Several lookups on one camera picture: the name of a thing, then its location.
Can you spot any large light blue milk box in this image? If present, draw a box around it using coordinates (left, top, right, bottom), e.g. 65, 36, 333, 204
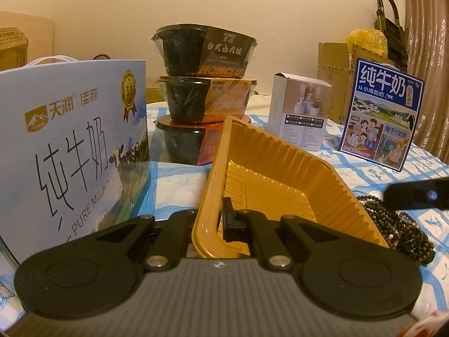
0, 54, 151, 266

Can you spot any black metal folding frame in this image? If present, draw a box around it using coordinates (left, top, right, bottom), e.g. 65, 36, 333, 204
377, 0, 409, 68

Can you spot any golden plastic tray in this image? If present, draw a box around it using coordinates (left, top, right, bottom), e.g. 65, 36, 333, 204
191, 114, 390, 260

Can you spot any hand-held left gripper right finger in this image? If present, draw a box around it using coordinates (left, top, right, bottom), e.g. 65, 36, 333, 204
222, 197, 352, 272

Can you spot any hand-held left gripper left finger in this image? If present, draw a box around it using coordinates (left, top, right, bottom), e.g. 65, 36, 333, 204
88, 209, 200, 272

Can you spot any black instant bowl red label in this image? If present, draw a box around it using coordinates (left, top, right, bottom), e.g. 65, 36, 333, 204
154, 114, 253, 167

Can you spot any black instant bowl dark label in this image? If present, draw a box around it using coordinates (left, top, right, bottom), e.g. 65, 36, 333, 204
152, 23, 259, 78

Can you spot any dark blue milk carton box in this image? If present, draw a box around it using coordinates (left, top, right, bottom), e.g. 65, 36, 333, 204
338, 57, 426, 174

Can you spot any beige striped curtain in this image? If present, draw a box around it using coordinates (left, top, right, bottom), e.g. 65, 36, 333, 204
401, 0, 449, 169

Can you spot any light wooden board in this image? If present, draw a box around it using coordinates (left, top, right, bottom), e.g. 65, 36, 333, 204
0, 10, 55, 64

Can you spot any long dark bead necklace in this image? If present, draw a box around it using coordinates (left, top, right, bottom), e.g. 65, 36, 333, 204
354, 191, 436, 266

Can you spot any red white cloth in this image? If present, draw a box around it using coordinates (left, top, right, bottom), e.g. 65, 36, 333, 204
410, 309, 449, 337

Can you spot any yellow plastic bag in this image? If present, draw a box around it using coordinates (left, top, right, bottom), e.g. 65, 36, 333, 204
345, 27, 388, 59

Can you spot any printed brown cardboard box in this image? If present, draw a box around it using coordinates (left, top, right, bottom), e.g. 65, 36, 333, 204
0, 27, 29, 71

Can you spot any black instant bowl orange label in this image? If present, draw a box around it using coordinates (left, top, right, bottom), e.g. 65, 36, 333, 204
157, 75, 259, 124

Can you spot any wooden chair back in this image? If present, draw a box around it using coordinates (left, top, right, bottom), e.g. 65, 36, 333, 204
145, 88, 166, 105

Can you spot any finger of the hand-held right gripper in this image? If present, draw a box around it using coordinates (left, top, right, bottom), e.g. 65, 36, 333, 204
383, 178, 449, 212

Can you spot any small white product box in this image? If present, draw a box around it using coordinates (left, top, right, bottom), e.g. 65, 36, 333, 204
268, 72, 333, 152

